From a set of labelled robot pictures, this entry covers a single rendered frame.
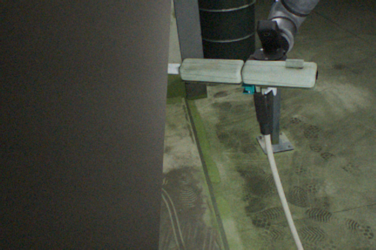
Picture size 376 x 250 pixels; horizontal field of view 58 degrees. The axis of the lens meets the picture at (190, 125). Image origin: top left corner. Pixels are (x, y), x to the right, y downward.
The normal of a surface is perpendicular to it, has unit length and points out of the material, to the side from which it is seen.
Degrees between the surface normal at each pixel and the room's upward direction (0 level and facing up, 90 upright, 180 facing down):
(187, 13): 90
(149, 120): 90
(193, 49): 90
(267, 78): 103
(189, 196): 0
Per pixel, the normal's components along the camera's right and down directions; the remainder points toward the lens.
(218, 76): -0.36, 0.72
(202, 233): -0.11, -0.83
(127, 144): 0.18, 0.53
